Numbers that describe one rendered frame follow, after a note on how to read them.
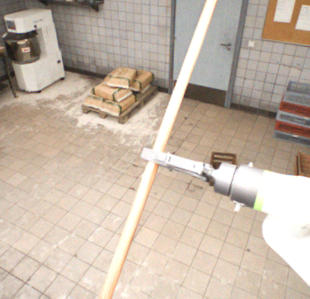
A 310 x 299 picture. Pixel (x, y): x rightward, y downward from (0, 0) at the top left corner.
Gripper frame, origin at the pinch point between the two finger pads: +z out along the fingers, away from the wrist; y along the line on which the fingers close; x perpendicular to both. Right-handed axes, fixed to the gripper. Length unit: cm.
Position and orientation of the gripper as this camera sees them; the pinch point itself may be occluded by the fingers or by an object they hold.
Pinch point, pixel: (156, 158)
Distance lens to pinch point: 76.6
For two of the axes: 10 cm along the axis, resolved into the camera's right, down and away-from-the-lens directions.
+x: 3.3, -9.3, 1.5
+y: 3.1, 2.5, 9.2
